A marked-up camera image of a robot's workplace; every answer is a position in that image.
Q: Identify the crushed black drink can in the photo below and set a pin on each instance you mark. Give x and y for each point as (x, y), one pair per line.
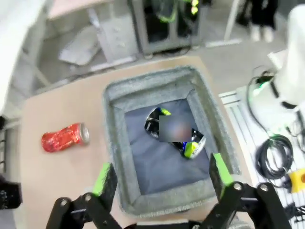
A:
(195, 148)

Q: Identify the aluminium frame rail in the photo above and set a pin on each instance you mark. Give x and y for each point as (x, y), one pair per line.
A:
(236, 107)

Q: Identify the white table leg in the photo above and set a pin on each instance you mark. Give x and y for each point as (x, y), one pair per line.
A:
(232, 19)

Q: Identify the black box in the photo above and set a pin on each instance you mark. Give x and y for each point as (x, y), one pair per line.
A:
(9, 194)

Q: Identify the grey metal cabinet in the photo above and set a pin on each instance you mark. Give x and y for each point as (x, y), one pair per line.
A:
(143, 35)

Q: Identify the yellow plastic block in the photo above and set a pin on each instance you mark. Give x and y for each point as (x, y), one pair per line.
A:
(297, 180)

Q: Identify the grey flat panel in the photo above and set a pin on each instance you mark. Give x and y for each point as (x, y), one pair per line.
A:
(78, 47)

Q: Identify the grey fabric basket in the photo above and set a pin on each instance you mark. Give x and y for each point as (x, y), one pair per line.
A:
(114, 119)

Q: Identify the person's black legs white shoes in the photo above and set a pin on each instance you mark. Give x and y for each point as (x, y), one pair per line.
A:
(262, 14)

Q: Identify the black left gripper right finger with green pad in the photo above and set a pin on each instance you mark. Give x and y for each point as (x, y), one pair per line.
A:
(220, 174)

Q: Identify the crushed red drink can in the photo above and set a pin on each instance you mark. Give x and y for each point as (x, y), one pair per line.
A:
(63, 138)

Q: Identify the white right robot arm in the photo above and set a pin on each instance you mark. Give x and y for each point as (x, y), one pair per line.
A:
(295, 47)

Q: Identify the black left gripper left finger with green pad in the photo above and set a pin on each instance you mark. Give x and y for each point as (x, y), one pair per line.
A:
(106, 181)

